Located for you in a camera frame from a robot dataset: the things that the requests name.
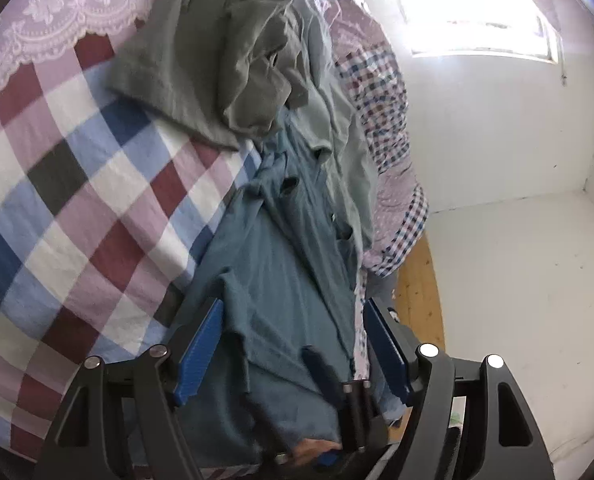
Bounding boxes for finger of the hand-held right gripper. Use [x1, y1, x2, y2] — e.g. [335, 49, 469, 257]
[247, 387, 298, 463]
[301, 344, 388, 456]

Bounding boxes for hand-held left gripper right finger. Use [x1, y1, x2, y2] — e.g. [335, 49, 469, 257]
[364, 300, 555, 480]

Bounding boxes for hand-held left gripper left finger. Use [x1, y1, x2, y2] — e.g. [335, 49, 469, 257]
[34, 301, 224, 480]

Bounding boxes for teal blue t-shirt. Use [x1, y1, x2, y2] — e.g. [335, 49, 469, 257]
[127, 130, 408, 466]

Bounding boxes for grey t-shirt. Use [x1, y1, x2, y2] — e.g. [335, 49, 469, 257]
[107, 0, 310, 151]

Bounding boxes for blue plush cushion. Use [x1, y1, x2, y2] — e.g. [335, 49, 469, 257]
[362, 270, 403, 321]

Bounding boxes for wooden headboard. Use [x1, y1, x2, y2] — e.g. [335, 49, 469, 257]
[394, 237, 445, 351]

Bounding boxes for purple dotted checked pillow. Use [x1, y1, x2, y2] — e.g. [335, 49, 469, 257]
[362, 180, 430, 278]

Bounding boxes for light grey-green sweatshirt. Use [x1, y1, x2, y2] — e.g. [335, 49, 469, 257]
[272, 0, 380, 261]

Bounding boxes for checked bed sheet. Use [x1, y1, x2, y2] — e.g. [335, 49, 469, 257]
[0, 0, 378, 480]

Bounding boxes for checked purple duvet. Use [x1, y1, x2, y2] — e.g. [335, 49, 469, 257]
[257, 0, 413, 186]

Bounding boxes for window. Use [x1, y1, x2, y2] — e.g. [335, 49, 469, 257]
[392, 0, 565, 66]

